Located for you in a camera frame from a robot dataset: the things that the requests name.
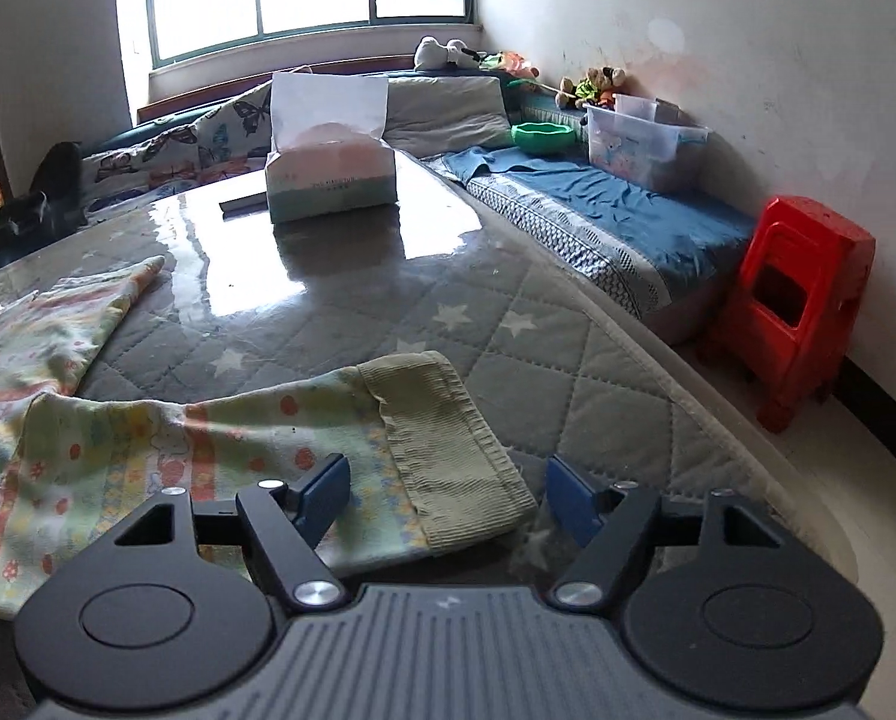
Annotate clear plastic storage box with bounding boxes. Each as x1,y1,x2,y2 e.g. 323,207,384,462
584,94,711,192

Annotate red plastic stool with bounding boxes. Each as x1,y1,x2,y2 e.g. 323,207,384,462
699,195,876,434

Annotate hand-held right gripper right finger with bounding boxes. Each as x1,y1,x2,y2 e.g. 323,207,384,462
545,454,783,608

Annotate small clear plastic box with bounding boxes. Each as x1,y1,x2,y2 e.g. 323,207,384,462
613,94,681,125

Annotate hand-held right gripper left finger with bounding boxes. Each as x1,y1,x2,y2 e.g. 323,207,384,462
114,454,353,612

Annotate quilted star table cover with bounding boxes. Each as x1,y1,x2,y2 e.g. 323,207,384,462
0,150,861,720

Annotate white tissue sheet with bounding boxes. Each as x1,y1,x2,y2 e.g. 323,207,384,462
268,69,390,155

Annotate green bowl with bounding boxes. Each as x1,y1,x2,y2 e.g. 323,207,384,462
511,122,576,155

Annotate black bag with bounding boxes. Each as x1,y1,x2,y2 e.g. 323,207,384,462
0,141,89,256

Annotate white plush toy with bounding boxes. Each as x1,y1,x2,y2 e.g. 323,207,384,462
414,36,479,70

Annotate orange and green toy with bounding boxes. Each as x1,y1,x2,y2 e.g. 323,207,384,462
480,51,540,82

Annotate butterfly patterned pillow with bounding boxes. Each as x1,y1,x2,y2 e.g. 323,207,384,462
80,79,276,215

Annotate pastel tissue pack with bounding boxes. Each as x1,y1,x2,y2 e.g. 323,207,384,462
264,124,398,224

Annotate grey pillow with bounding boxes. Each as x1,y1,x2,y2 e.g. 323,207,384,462
380,73,510,160

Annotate blue bed sheet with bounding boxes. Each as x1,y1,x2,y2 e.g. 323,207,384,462
440,142,760,293

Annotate dark flat bar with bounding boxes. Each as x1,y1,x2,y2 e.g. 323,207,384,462
219,191,269,217

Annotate brown plush toy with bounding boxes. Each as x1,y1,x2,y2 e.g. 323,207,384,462
555,66,629,110

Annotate patterned mattress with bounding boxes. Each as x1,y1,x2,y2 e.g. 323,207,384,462
425,150,760,346

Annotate pastel printed child pajama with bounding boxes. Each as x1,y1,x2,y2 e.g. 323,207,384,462
0,255,539,620

